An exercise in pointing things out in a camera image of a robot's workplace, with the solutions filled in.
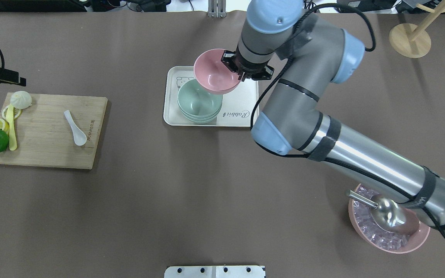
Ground small pink bowl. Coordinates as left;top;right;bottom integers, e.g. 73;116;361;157
193;49;240;95

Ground white ceramic spoon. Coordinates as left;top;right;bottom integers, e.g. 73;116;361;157
63;110;88;146

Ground wooden mug tree stand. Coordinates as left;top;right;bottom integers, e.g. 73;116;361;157
389;0;445;58

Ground large pink ice bowl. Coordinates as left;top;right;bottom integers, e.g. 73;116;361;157
348;184;431;254

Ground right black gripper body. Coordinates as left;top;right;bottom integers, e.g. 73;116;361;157
221;51;274;81

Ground lemon slice near bun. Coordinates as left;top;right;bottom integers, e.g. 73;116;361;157
0;105;22;120

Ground wooden cutting board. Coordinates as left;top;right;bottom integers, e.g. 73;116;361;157
0;94;108;170

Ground metal ice scoop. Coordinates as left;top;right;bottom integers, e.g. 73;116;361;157
345;190;413;235

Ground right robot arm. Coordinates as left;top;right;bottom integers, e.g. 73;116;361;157
221;0;445;234

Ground stacked green bowls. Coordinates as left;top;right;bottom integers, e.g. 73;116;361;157
175;77;223;124

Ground white steamed bun toy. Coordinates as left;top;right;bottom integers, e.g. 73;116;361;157
10;90;32;110

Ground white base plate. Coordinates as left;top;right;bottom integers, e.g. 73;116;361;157
164;264;267;278

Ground cream serving tray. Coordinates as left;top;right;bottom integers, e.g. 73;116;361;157
163;66;258;128

